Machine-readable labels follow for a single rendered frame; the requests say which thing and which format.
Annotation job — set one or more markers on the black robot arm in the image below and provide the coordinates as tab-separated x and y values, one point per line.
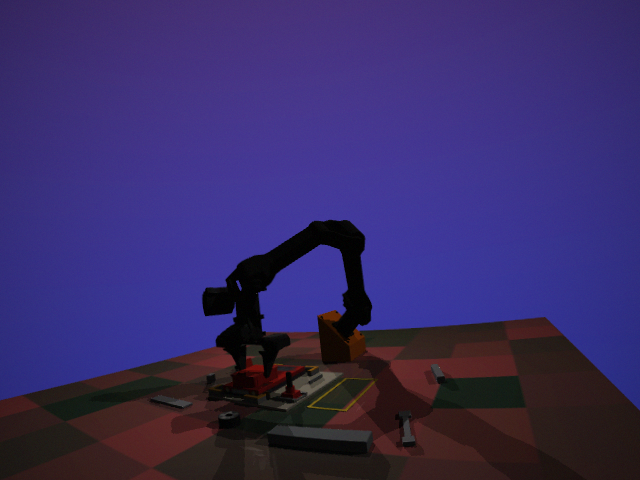
257	272

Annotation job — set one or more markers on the black toy tyre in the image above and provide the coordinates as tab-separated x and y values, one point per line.
230	419

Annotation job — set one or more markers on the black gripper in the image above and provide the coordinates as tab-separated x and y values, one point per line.
271	344

